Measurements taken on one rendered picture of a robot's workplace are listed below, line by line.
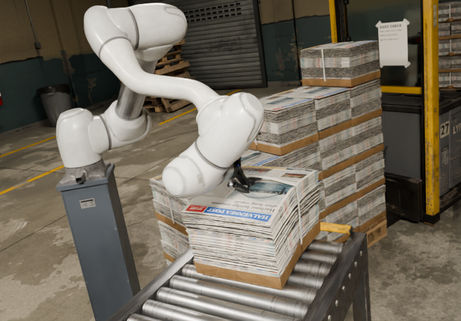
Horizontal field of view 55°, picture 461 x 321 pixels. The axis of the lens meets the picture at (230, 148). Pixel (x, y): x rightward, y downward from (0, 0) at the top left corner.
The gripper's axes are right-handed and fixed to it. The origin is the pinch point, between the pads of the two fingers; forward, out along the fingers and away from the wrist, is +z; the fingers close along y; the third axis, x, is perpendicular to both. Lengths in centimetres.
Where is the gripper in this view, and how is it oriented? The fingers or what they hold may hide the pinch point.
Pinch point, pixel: (255, 155)
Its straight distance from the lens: 135.1
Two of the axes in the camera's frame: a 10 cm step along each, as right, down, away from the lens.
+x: 8.6, 0.4, -5.0
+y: 0.3, 9.9, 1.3
